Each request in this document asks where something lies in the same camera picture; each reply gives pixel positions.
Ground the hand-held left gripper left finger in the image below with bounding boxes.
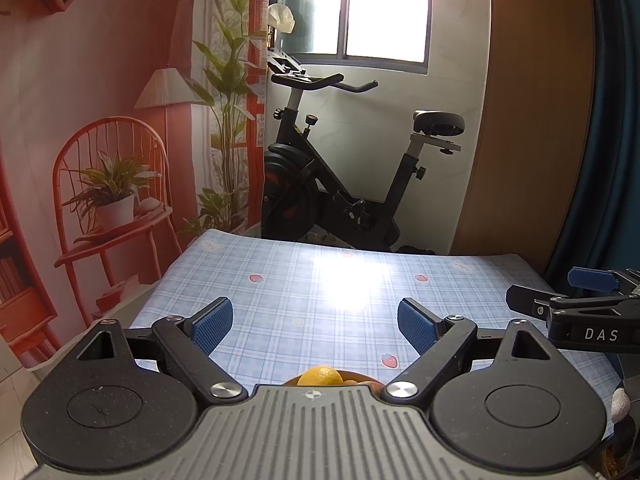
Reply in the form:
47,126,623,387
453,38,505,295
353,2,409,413
75,296,249,403

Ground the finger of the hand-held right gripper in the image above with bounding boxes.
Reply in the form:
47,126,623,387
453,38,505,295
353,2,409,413
567,267,623,293
506,284,553,319

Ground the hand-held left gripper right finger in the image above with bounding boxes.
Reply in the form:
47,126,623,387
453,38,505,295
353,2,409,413
384,297,555,404

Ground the brown bowl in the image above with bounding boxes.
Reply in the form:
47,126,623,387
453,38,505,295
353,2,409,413
282,370,386,390

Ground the large yellow lemon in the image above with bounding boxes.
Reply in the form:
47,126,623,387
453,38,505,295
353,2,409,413
295,366,345,387

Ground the person's right hand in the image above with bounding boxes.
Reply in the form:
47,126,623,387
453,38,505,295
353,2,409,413
607,387,632,423

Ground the blue plaid tablecloth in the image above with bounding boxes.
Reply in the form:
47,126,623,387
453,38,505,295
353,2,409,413
129,229,617,401

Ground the black exercise bike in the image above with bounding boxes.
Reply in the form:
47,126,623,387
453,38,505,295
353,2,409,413
260,49,466,255

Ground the dark teal curtain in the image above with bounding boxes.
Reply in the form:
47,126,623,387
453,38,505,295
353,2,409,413
542,0,640,291

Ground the brown wooden cabinet panel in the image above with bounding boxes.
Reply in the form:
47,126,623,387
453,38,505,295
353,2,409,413
452,0,593,273

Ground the white plastic bag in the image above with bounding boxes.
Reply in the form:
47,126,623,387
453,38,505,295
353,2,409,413
267,2,297,35

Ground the wall poster with plants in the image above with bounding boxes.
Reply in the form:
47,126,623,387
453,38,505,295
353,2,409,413
0,0,273,376

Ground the window with dark frame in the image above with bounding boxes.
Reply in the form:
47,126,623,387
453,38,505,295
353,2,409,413
280,0,431,73

